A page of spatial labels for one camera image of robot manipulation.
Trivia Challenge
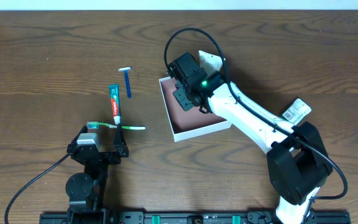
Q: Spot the green red toothpaste tube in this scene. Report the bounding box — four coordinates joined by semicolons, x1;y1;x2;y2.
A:
108;84;121;125

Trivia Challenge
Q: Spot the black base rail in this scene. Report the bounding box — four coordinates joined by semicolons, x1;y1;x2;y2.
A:
39;211;352;224

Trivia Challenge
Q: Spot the blue disposable razor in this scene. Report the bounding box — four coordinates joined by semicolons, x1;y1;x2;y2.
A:
118;67;132;98

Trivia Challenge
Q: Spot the white lotion tube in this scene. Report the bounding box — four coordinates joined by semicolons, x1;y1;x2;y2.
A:
198;50;223;76

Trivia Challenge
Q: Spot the green white soap packet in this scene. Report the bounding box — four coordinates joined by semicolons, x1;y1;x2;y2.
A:
280;98;312;125

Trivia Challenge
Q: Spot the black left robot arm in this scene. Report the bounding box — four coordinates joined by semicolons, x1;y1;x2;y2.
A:
65;125;129;224

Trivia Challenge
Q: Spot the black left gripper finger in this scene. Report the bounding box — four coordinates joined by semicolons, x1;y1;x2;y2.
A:
73;125;88;142
113;124;126;146

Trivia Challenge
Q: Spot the white box with pink inside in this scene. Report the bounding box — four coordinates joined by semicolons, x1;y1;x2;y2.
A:
159;77;232;142

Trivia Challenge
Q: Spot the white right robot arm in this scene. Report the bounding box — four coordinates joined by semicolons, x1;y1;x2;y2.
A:
170;68;334;223

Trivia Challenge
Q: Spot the green white toothbrush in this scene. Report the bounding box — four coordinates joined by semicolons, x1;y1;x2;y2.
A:
86;121;146;131

